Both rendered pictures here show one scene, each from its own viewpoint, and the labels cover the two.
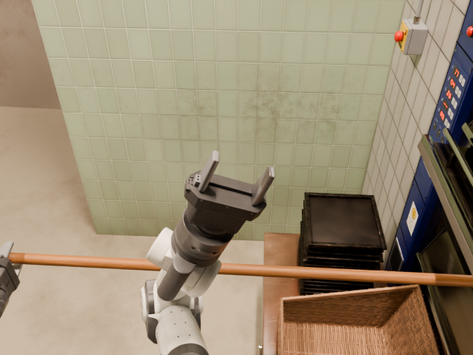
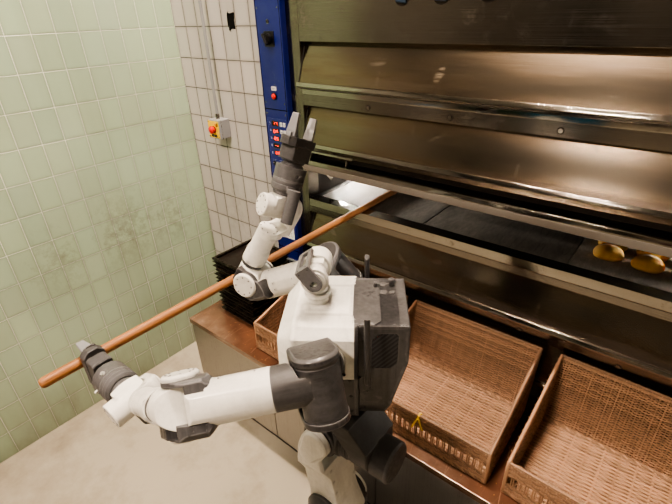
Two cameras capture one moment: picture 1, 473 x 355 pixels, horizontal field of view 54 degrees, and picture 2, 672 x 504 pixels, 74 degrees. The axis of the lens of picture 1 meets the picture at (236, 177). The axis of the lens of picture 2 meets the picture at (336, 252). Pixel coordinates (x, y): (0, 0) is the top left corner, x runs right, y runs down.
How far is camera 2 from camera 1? 0.99 m
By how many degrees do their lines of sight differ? 45
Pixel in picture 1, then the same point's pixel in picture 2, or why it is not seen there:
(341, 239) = not seen: hidden behind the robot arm
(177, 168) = (57, 332)
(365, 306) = not seen: hidden behind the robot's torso
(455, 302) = (348, 241)
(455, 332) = (358, 254)
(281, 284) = (236, 331)
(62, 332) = not seen: outside the picture
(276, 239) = (202, 315)
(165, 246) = (272, 197)
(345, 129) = (189, 224)
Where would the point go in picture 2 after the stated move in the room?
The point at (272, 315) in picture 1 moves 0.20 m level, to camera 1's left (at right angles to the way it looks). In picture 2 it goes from (250, 347) to (218, 372)
